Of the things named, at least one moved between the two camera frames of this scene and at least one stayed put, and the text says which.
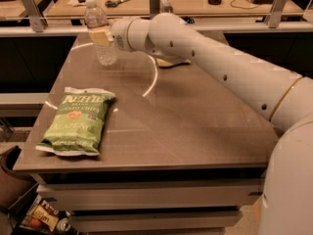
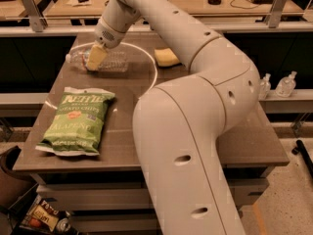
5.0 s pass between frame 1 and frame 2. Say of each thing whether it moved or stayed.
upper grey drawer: stayed
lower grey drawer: stayed
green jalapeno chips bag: stayed
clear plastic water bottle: moved
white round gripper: moved
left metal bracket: stayed
